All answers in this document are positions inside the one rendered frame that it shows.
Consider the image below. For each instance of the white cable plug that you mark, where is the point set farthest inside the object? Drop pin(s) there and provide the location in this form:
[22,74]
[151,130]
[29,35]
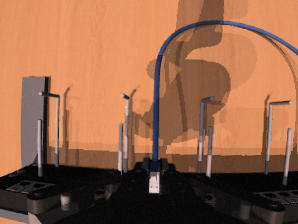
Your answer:
[154,176]

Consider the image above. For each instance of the blue patch cord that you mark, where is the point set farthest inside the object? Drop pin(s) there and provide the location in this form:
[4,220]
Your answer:
[159,60]

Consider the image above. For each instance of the dark grey patch panel rack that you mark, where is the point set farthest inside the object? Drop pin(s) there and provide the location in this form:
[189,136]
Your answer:
[37,174]

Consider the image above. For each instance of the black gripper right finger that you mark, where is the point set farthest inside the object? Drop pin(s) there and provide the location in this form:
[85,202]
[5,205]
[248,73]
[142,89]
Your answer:
[231,200]

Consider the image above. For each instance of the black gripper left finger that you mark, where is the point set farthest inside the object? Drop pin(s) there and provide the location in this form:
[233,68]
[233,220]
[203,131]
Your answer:
[50,204]

